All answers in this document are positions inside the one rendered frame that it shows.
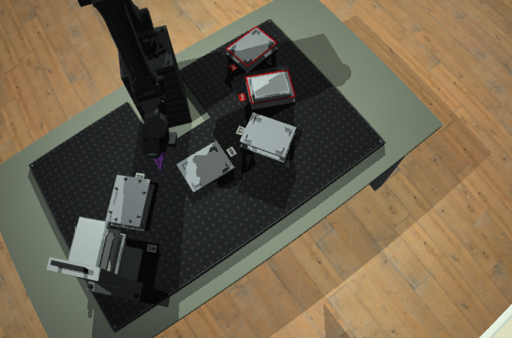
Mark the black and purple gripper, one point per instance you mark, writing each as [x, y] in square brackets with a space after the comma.
[172, 143]

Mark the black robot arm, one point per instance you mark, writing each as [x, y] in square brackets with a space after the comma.
[121, 17]

